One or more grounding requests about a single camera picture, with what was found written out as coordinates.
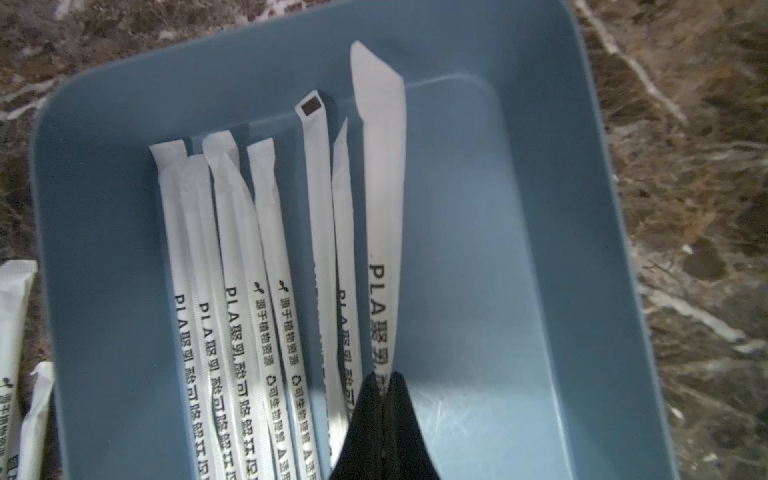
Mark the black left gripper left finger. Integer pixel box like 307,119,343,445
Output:
330,374,383,480

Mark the blue plastic storage box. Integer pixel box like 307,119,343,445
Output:
30,1,678,479

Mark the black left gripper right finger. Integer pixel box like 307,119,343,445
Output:
382,372,440,480

